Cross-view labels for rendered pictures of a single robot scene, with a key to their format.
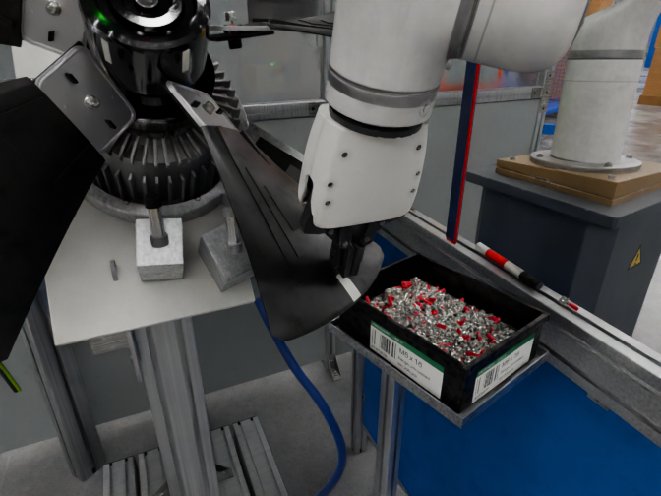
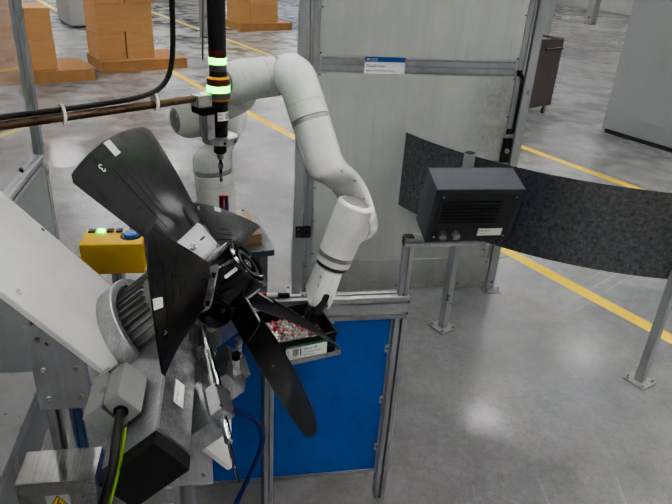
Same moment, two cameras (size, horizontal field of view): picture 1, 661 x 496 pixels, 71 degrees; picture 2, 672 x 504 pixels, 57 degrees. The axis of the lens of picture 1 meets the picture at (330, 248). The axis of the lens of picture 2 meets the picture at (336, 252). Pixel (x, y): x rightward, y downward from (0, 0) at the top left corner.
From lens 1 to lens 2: 1.37 m
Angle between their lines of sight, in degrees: 68
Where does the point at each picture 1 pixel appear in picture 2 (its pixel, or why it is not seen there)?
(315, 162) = (330, 288)
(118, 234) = not seen: hidden behind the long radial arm
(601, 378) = (332, 312)
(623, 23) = (227, 157)
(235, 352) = not seen: outside the picture
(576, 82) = (214, 189)
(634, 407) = (347, 314)
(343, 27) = (346, 248)
